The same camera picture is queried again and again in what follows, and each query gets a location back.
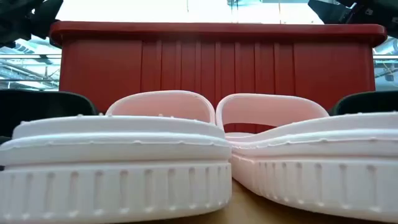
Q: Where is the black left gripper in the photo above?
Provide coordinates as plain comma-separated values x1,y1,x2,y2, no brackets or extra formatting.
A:
0,0,65,49

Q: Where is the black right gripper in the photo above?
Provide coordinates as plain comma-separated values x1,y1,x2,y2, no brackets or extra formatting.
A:
307,0,398,39

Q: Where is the black foam slide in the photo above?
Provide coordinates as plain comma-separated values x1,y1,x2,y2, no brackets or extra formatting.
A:
0,89,100,146
328,90,398,116

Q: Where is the pink foam slide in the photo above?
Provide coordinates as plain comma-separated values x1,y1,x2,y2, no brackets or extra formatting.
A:
215,93,398,224
0,90,233,224

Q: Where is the red plastic bin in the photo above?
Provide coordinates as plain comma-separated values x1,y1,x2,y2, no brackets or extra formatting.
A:
49,21,388,134

